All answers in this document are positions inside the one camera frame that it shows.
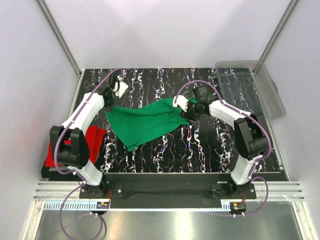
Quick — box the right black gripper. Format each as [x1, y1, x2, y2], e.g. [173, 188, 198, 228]
[179, 99, 202, 125]

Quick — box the green t shirt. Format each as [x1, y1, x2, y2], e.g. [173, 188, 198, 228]
[105, 98, 198, 152]

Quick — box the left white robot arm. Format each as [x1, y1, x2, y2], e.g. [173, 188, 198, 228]
[49, 68, 128, 198]

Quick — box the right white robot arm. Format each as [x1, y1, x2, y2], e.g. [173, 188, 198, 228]
[172, 84, 272, 199]

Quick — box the black marbled table mat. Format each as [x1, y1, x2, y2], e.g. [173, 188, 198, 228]
[68, 67, 283, 174]

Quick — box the red folded t shirt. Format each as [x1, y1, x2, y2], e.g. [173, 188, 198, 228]
[44, 125, 107, 168]

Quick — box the clear plastic bin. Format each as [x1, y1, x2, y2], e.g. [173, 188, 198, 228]
[215, 60, 286, 121]

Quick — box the grey folded t shirt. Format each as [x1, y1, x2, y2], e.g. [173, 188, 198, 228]
[48, 167, 58, 172]

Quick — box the black folded t shirt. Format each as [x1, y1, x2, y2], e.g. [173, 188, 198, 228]
[40, 165, 81, 181]

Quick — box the right orange connector box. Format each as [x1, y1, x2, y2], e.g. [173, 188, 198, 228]
[230, 202, 247, 212]

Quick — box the orange connector box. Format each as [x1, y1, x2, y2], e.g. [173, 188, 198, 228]
[96, 201, 110, 209]
[230, 202, 247, 212]

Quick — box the left orange connector box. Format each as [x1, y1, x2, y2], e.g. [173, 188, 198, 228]
[96, 201, 110, 209]

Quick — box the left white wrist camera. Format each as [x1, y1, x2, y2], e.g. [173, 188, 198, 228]
[112, 80, 129, 98]

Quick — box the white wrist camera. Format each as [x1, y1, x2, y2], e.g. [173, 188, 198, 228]
[172, 95, 189, 112]
[112, 80, 129, 98]

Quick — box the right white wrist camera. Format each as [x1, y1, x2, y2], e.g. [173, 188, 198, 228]
[172, 95, 189, 112]

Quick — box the left aluminium frame post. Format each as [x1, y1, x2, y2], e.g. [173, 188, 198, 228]
[36, 0, 85, 78]

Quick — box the aluminium frame post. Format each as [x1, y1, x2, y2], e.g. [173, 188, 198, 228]
[36, 0, 85, 78]
[253, 0, 300, 74]

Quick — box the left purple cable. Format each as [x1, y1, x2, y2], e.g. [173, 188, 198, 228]
[54, 67, 123, 238]

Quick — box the purple cable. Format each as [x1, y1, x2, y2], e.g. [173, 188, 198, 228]
[54, 67, 123, 238]
[174, 79, 272, 217]

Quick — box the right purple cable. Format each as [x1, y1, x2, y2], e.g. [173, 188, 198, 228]
[174, 79, 272, 217]

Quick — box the aluminium frame rail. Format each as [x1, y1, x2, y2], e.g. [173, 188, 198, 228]
[33, 180, 304, 201]

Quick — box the right aluminium frame post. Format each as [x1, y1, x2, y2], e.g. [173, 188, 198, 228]
[253, 0, 300, 74]

